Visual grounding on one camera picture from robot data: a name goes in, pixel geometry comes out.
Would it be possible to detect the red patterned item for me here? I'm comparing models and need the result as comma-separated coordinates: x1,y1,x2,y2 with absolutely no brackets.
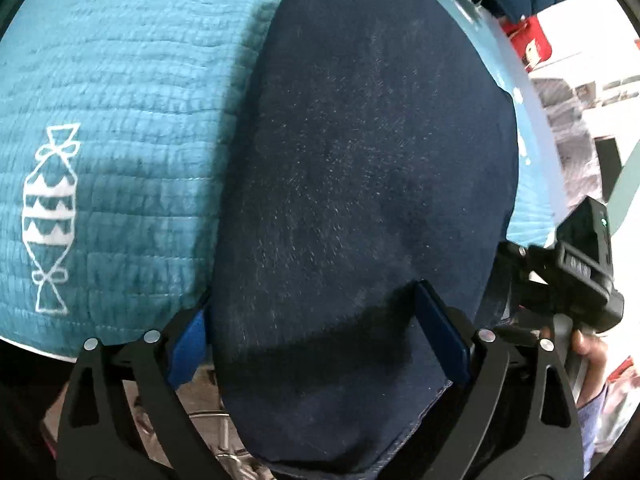
500,16,552,73

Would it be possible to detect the person's right hand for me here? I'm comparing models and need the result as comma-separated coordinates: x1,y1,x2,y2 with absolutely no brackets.
540,327,608,410

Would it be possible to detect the dark denim jacket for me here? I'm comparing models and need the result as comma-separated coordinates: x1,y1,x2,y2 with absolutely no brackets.
210,0,518,479

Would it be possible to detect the teal patterned bedspread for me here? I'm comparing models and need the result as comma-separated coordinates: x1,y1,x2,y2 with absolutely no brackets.
1,0,556,362

